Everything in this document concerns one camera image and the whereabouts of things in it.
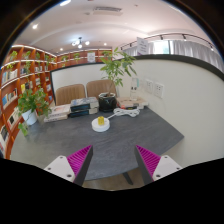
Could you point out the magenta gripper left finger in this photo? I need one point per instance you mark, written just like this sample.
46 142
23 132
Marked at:
73 167

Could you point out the small plant in white pot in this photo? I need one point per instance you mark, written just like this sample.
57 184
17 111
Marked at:
31 105

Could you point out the ceiling chandelier lamp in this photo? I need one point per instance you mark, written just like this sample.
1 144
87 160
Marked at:
79 43

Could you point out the white wall socket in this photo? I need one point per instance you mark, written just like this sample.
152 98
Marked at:
158 90
149 86

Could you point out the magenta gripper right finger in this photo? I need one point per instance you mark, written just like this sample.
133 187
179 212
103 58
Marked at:
152 166

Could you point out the round white charger base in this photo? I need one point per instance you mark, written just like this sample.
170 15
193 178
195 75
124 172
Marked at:
101 128

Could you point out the white hanging sign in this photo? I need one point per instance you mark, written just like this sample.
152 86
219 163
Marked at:
142 46

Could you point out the yellow device on charger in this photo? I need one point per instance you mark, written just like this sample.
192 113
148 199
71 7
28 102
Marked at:
100 120

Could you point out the left tan chair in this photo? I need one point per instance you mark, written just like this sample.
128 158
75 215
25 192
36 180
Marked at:
64 95

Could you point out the orange wooden bookshelf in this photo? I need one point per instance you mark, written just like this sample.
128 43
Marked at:
27 67

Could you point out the tall plant in black pot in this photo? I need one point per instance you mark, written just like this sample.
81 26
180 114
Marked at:
116 64

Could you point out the stack of dark books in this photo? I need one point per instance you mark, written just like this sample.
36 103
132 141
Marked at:
83 106

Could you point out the tan chair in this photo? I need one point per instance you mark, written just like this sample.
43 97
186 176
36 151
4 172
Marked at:
64 95
95 88

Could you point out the stack of white books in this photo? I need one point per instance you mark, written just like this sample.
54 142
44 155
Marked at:
60 112

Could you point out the orange box stack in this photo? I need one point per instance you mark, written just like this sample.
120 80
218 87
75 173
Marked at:
126 102

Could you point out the right tan chair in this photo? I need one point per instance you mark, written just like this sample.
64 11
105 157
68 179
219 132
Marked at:
95 88

